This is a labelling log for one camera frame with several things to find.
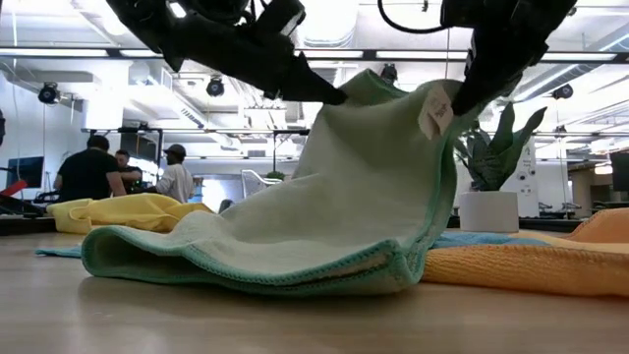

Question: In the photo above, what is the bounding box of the black ceiling spotlight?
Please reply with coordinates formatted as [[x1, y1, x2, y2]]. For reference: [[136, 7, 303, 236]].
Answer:
[[37, 82, 62, 106], [379, 62, 399, 86], [205, 75, 226, 98], [550, 83, 575, 101]]

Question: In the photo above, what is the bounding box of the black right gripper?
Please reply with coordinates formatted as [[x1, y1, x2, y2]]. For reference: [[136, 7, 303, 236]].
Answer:
[[439, 0, 552, 118]]

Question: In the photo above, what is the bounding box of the white plant pot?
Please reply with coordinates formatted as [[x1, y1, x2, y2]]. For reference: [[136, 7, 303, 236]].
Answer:
[[457, 190, 521, 234]]

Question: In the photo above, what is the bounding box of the black computer monitor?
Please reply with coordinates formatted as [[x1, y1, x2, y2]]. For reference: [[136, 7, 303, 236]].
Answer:
[[5, 155, 45, 191], [608, 150, 629, 194]]

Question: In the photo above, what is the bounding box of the white chair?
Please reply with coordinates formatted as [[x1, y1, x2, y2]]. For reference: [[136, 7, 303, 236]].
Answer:
[[239, 168, 285, 201]]

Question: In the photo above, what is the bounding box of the orange microfiber towel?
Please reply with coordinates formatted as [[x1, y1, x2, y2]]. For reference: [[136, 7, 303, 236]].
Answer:
[[420, 206, 629, 300]]

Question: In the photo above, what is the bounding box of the red bar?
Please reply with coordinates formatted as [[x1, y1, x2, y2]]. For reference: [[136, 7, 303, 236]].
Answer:
[[0, 179, 29, 199]]

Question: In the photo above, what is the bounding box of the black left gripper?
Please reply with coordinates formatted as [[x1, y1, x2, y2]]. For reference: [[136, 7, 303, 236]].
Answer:
[[161, 0, 350, 107]]

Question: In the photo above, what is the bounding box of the black right camera cable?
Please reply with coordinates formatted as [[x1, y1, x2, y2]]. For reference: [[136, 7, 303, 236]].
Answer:
[[376, 0, 446, 35]]

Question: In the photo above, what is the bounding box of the blue microfiber towel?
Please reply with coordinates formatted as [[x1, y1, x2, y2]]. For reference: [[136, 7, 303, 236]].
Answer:
[[33, 230, 552, 260]]

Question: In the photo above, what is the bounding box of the green snake plant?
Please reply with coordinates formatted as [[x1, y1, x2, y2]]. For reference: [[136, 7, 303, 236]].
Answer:
[[452, 101, 548, 194]]

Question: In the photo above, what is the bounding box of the person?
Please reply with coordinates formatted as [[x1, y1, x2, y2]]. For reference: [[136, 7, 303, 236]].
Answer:
[[113, 148, 144, 196], [52, 134, 128, 203], [152, 143, 197, 205]]

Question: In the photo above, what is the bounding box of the white machine cabinet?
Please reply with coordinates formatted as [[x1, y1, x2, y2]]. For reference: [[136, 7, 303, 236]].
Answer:
[[510, 137, 541, 219]]

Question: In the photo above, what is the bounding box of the green microfiber towel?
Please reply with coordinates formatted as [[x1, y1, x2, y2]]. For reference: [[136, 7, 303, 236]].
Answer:
[[80, 68, 482, 298]]

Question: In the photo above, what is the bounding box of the yellow microfiber towel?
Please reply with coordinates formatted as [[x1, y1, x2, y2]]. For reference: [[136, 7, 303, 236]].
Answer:
[[46, 192, 216, 235]]

